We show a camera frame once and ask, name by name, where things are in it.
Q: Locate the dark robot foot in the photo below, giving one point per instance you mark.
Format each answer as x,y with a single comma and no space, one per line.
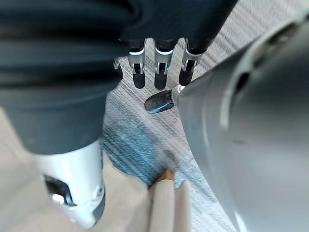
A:
159,101

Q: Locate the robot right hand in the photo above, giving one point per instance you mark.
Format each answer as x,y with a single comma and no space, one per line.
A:
60,72

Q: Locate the silver robot leg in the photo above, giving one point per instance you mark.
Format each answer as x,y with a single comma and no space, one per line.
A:
251,135

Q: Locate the grey striped rug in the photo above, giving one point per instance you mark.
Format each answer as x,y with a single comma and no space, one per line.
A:
169,120

